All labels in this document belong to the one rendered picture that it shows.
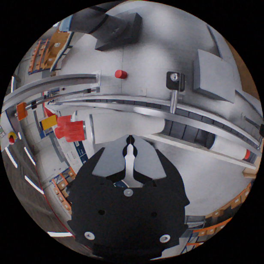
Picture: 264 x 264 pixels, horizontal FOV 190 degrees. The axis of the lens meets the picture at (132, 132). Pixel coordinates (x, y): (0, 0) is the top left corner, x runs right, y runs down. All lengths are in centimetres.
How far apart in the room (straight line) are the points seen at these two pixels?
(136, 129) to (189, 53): 29
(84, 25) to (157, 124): 38
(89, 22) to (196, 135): 46
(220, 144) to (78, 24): 49
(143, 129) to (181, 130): 11
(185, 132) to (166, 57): 24
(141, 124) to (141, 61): 23
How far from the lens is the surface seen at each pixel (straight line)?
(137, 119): 15
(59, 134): 25
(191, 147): 22
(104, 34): 38
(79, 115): 18
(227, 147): 24
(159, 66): 29
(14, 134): 48
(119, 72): 32
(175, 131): 24
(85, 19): 34
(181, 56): 31
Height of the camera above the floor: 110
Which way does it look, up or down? 51 degrees down
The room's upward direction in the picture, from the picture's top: 126 degrees counter-clockwise
